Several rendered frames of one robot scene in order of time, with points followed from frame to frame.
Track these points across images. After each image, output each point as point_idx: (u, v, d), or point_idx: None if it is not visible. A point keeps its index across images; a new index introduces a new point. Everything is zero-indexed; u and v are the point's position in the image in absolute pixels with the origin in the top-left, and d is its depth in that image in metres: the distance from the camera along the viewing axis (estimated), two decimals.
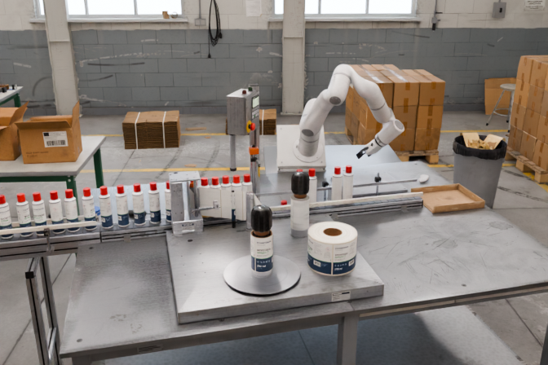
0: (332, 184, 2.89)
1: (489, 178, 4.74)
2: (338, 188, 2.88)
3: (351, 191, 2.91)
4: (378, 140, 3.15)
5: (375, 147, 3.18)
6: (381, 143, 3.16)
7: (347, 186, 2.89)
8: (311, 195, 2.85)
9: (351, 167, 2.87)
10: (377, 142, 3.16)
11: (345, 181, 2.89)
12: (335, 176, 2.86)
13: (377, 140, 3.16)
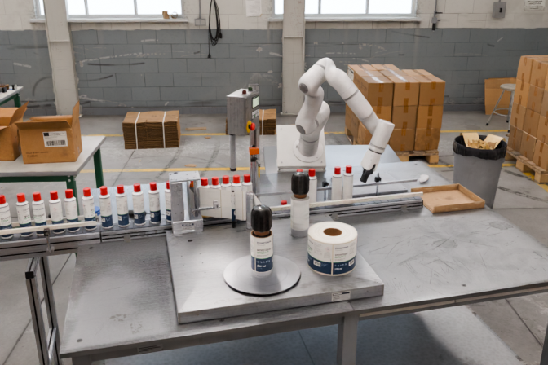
0: (332, 184, 2.89)
1: (489, 178, 4.74)
2: (338, 188, 2.88)
3: (351, 191, 2.91)
4: None
5: (366, 151, 2.92)
6: (369, 144, 2.90)
7: (347, 186, 2.89)
8: (311, 195, 2.85)
9: (351, 167, 2.87)
10: None
11: (345, 181, 2.89)
12: (335, 176, 2.86)
13: None
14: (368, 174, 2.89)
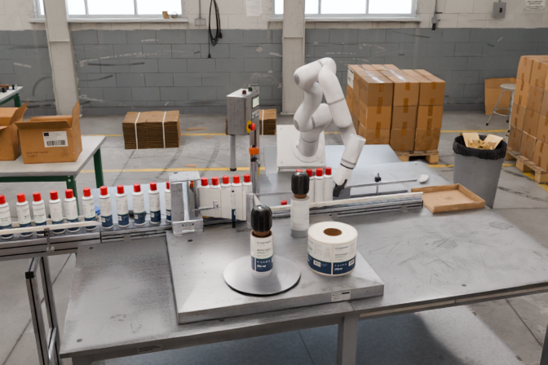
0: (314, 186, 2.86)
1: (489, 178, 4.74)
2: (320, 190, 2.85)
3: (332, 193, 2.89)
4: None
5: (338, 164, 2.91)
6: None
7: (328, 188, 2.87)
8: (309, 195, 2.85)
9: (330, 169, 2.85)
10: None
11: (325, 182, 2.86)
12: (317, 178, 2.83)
13: None
14: (339, 189, 2.89)
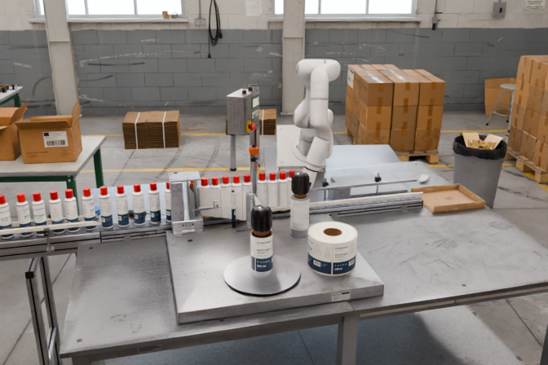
0: (279, 191, 2.81)
1: (489, 178, 4.74)
2: (285, 193, 2.81)
3: None
4: None
5: (303, 168, 2.87)
6: None
7: (290, 191, 2.83)
8: (271, 199, 2.80)
9: (293, 172, 2.81)
10: None
11: (288, 185, 2.82)
12: (282, 182, 2.79)
13: None
14: None
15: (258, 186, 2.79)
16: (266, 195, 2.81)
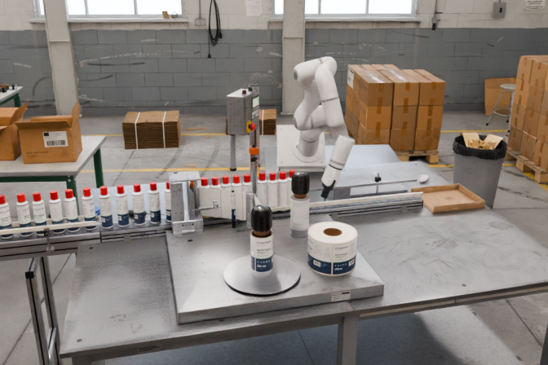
0: (279, 191, 2.81)
1: (489, 178, 4.74)
2: (285, 193, 2.81)
3: None
4: None
5: (327, 165, 2.90)
6: None
7: (290, 191, 2.83)
8: (271, 199, 2.80)
9: (293, 172, 2.81)
10: None
11: (288, 185, 2.82)
12: (282, 182, 2.79)
13: None
14: (328, 190, 2.87)
15: (258, 186, 2.79)
16: (266, 195, 2.81)
